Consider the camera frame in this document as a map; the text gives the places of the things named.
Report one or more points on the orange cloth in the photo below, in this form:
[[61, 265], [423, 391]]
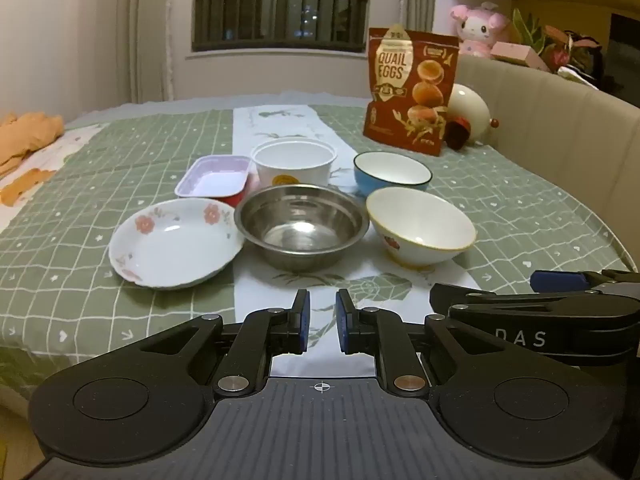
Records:
[[25, 135]]

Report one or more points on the pink plush toy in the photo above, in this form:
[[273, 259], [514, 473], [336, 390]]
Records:
[[477, 27]]

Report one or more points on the dark red plush item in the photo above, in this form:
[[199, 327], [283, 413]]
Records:
[[457, 135]]

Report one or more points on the pink box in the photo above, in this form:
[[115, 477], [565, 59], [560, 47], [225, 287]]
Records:
[[520, 55]]

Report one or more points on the dark framed window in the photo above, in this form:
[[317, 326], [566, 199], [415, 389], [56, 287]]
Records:
[[280, 5]]

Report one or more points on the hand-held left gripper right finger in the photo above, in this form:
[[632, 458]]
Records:
[[344, 325]]

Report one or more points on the stainless steel bowl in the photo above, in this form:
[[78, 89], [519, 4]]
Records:
[[300, 230]]

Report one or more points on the rectangular red and white tray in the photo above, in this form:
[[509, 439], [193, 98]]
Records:
[[215, 177]]

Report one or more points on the red snack bag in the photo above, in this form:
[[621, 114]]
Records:
[[405, 85]]

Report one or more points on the green checked bed sheet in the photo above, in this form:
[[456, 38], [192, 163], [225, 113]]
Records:
[[125, 160]]

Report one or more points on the white bear print sheet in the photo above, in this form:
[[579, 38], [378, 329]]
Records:
[[50, 165]]

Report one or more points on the white bowl with yellow rim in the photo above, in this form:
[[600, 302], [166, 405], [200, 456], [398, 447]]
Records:
[[420, 225]]

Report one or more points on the cream egg-shaped ornament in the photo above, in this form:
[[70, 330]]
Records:
[[470, 110]]

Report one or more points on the blue bowl with black rim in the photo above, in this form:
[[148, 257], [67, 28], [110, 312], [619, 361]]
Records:
[[390, 167]]

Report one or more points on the white floral plate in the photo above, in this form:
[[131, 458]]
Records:
[[170, 245]]

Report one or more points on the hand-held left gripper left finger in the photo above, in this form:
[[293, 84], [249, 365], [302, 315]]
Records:
[[302, 322]]

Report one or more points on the white plastic tub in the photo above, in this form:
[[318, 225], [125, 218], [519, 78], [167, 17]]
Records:
[[295, 160]]

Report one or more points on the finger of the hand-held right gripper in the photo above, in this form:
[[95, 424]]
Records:
[[557, 280], [500, 298]]

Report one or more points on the beige padded headboard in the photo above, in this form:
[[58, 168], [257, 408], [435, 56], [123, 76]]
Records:
[[550, 135]]

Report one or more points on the potted plant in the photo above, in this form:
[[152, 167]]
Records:
[[560, 40]]

